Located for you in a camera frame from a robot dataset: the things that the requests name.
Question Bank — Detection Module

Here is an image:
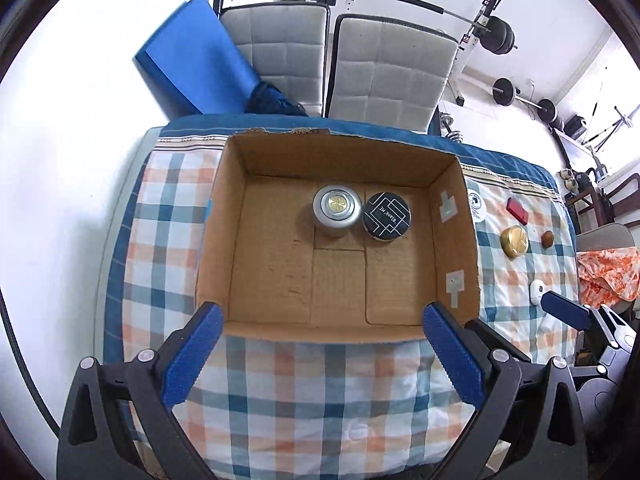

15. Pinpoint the white round badge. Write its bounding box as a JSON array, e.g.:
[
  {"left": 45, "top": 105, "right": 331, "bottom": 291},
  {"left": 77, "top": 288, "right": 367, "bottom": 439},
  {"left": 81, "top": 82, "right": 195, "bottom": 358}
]
[{"left": 467, "top": 187, "right": 488, "bottom": 222}]

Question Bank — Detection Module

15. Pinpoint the orange patterned cloth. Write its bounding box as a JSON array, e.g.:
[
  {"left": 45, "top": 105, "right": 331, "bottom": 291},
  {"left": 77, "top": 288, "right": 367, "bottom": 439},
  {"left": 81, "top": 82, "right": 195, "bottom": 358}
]
[{"left": 576, "top": 247, "right": 640, "bottom": 314}]

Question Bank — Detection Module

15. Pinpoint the gold round tin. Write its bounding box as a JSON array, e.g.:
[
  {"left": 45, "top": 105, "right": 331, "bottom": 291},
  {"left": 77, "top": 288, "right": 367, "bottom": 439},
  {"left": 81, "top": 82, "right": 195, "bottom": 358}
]
[{"left": 500, "top": 225, "right": 530, "bottom": 259}]

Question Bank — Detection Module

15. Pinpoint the white weight bench rack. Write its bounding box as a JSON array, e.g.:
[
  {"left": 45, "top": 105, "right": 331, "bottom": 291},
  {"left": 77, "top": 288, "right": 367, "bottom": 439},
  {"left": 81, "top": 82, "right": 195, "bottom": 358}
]
[{"left": 449, "top": 0, "right": 504, "bottom": 107}]

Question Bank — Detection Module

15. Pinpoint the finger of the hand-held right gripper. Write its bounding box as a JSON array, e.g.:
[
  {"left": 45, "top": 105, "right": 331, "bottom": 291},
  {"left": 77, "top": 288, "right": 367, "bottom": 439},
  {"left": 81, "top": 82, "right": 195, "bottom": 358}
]
[{"left": 540, "top": 290, "right": 593, "bottom": 332}]

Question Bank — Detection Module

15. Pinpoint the blue foam mat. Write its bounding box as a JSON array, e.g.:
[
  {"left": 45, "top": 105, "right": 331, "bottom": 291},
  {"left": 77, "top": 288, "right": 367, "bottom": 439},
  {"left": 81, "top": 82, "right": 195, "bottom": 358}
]
[{"left": 132, "top": 0, "right": 262, "bottom": 116}]

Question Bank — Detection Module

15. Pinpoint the chrome dumbbell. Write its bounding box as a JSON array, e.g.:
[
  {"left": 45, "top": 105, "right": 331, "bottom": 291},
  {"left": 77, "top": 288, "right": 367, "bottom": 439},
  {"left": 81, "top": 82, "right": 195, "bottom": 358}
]
[{"left": 439, "top": 114, "right": 464, "bottom": 144}]

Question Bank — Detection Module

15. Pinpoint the cardboard box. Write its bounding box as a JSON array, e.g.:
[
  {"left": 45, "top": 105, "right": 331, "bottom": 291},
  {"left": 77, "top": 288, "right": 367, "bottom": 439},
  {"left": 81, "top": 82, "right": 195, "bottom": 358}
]
[{"left": 194, "top": 127, "right": 482, "bottom": 345}]

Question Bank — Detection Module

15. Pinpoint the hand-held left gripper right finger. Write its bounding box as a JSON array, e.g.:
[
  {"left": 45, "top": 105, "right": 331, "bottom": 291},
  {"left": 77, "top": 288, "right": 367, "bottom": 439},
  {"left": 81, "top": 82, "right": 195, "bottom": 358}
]
[{"left": 422, "top": 301, "right": 591, "bottom": 480}]

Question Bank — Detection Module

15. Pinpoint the silver round tin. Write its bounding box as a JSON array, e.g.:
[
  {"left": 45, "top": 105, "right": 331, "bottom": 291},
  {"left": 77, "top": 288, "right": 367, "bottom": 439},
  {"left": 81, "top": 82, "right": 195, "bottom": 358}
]
[{"left": 312, "top": 185, "right": 362, "bottom": 240}]

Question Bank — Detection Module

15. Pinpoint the grey chair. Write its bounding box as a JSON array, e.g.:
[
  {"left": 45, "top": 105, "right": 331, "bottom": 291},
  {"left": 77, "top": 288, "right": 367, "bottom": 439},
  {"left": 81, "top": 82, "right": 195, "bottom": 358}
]
[{"left": 574, "top": 223, "right": 639, "bottom": 252}]

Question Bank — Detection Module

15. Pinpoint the long barbell with black plates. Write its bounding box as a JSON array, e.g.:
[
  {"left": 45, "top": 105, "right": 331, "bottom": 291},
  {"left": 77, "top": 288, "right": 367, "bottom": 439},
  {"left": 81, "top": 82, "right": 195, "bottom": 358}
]
[{"left": 289, "top": 0, "right": 517, "bottom": 57}]

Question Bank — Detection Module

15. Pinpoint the short barbell with black plates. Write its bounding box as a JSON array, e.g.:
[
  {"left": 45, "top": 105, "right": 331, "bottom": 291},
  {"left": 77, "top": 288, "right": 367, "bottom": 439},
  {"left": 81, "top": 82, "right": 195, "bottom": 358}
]
[{"left": 492, "top": 78, "right": 559, "bottom": 124}]

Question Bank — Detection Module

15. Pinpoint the red rectangular case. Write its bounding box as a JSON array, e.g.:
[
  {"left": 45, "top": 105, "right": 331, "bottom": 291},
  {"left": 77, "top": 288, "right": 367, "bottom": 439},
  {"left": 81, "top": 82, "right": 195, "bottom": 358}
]
[{"left": 505, "top": 197, "right": 531, "bottom": 225}]

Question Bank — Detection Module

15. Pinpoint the black patterned round tin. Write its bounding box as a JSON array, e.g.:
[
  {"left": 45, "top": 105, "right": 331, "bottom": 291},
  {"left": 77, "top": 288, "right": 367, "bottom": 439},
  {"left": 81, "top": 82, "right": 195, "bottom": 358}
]
[{"left": 361, "top": 190, "right": 412, "bottom": 244}]

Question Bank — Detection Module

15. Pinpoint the dark blue cloth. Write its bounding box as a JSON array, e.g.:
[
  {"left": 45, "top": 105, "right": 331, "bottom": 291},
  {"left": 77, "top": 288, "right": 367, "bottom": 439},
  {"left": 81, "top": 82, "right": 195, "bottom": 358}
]
[{"left": 245, "top": 81, "right": 309, "bottom": 117}]

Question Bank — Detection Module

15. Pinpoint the grey quilted cushion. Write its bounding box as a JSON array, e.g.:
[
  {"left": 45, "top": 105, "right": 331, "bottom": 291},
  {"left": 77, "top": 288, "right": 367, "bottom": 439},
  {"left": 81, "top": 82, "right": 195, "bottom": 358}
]
[
  {"left": 220, "top": 2, "right": 332, "bottom": 118},
  {"left": 325, "top": 14, "right": 460, "bottom": 135}
]

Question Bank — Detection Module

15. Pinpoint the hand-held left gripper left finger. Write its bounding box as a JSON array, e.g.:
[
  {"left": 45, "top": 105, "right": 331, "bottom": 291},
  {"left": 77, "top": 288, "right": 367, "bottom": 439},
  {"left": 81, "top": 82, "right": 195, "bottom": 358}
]
[{"left": 56, "top": 301, "right": 225, "bottom": 480}]

